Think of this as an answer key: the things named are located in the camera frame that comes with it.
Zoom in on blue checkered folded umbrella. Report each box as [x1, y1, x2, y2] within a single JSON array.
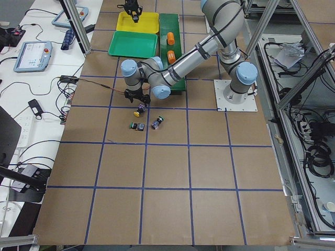
[[61, 29, 75, 51]]

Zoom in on black power adapter box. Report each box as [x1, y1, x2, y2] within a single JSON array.
[[59, 75, 79, 84]]

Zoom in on red black power cable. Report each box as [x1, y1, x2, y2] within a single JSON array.
[[77, 78, 126, 95]]

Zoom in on aluminium frame post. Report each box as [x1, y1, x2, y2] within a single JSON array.
[[59, 0, 92, 55]]

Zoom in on green plastic tray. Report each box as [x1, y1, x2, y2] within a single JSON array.
[[108, 31, 158, 59]]

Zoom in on black gripper near trays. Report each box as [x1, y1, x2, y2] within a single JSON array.
[[117, 0, 143, 17]]

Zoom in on plain orange cylinder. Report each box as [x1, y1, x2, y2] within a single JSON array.
[[166, 32, 175, 45]]

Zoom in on green conveyor belt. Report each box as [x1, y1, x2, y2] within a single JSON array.
[[156, 13, 187, 95]]

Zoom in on yellow plastic tray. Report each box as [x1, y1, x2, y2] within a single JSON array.
[[116, 12, 159, 34]]

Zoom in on yellow push button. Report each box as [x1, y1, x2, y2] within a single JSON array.
[[133, 104, 147, 117], [132, 15, 139, 23]]

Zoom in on green push button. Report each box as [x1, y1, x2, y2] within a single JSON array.
[[130, 122, 145, 131], [151, 116, 164, 130]]

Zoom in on silver robot arm near conveyor start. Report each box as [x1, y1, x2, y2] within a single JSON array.
[[121, 1, 258, 105]]

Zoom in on blue teach pendant far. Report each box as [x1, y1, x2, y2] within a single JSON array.
[[51, 6, 90, 28]]

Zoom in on blue teach pendant near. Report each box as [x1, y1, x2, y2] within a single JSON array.
[[13, 41, 53, 73]]

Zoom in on orange labelled cylinder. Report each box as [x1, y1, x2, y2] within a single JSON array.
[[167, 50, 176, 64]]

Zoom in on blue teach pendant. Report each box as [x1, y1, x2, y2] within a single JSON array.
[[13, 41, 53, 73], [51, 6, 90, 28]]

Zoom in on black gripper near buttons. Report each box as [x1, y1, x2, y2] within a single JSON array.
[[124, 89, 151, 108]]

